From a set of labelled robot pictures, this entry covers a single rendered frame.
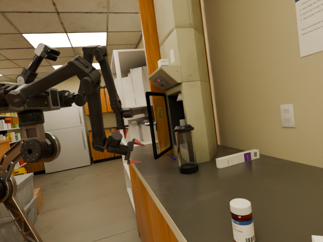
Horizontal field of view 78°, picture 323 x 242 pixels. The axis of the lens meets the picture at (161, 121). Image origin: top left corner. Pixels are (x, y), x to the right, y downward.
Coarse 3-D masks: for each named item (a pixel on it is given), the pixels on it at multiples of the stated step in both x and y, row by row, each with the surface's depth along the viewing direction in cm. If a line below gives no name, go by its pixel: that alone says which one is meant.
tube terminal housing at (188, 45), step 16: (176, 32) 110; (192, 32) 113; (160, 48) 139; (176, 48) 112; (192, 48) 113; (176, 64) 116; (192, 64) 113; (192, 80) 113; (208, 80) 131; (192, 96) 113; (208, 96) 127; (192, 112) 113; (208, 112) 124; (208, 128) 120; (208, 144) 117; (208, 160) 117
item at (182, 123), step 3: (180, 120) 101; (183, 120) 101; (180, 123) 102; (183, 123) 101; (177, 126) 100; (180, 126) 99; (183, 126) 99; (186, 126) 99; (189, 126) 99; (177, 129) 99
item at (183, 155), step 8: (176, 136) 101; (184, 136) 98; (192, 136) 100; (176, 144) 102; (184, 144) 98; (192, 144) 100; (184, 152) 99; (192, 152) 99; (184, 160) 99; (192, 160) 99
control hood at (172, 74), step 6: (162, 66) 108; (168, 66) 109; (174, 66) 110; (156, 72) 117; (162, 72) 111; (168, 72) 109; (174, 72) 110; (180, 72) 111; (150, 78) 134; (168, 78) 114; (174, 78) 110; (180, 78) 111; (174, 84) 116
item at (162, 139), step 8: (152, 96) 120; (160, 96) 132; (152, 104) 119; (160, 104) 130; (152, 112) 118; (160, 112) 129; (160, 120) 127; (160, 128) 126; (168, 128) 140; (160, 136) 125; (168, 136) 138; (152, 144) 114; (160, 144) 123; (168, 144) 136; (160, 152) 122
